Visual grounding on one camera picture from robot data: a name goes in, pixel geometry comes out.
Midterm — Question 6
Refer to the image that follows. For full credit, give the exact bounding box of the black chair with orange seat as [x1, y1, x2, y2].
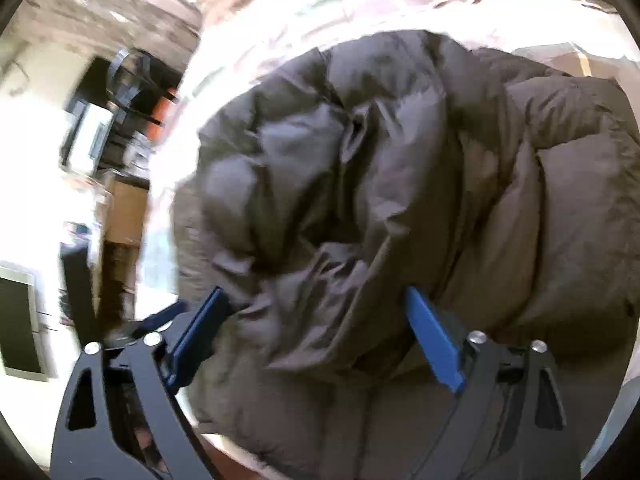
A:
[107, 49, 181, 141]

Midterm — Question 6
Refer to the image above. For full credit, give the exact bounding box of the reddish wooden bed frame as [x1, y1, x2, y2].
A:
[200, 435, 271, 480]

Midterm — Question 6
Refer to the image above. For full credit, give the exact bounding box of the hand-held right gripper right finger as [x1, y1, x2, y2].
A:
[395, 287, 583, 480]

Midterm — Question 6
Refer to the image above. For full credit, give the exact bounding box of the dark panel with grey frame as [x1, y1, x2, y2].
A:
[0, 264, 51, 382]

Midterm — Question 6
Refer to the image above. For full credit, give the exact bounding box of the white printer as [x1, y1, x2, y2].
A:
[65, 102, 115, 173]

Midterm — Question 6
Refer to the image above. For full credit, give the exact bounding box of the light wooden cabinet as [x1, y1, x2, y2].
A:
[97, 172, 151, 321]

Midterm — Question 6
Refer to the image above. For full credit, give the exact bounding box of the black computer monitor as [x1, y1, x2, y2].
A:
[75, 55, 121, 111]

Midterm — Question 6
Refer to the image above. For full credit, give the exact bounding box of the dark olive hooded puffer jacket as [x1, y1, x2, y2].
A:
[170, 30, 640, 480]

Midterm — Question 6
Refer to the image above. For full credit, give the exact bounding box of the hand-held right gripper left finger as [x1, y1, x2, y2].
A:
[50, 286, 231, 480]

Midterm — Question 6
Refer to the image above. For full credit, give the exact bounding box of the floral lace curtain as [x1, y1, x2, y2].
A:
[10, 0, 203, 68]

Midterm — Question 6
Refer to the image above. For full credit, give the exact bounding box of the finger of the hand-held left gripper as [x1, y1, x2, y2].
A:
[111, 302, 187, 349]

